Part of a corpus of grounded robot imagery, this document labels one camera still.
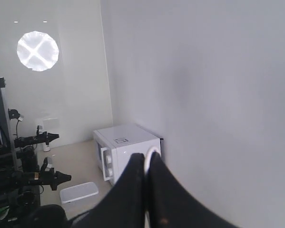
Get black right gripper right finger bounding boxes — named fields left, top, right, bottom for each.
left=148, top=152, right=236, bottom=228

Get white lidded plastic container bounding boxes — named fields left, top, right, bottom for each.
left=59, top=182, right=99, bottom=204

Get white microwave oven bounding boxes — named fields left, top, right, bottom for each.
left=93, top=124, right=162, bottom=185

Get black background robot arm far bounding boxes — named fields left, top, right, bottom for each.
left=0, top=125, right=59, bottom=155

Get white wired earphones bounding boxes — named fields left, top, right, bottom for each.
left=143, top=145, right=162, bottom=228

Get round white wall light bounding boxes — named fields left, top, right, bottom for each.
left=17, top=31, right=59, bottom=72

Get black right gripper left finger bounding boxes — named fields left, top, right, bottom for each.
left=69, top=153, right=145, bottom=228

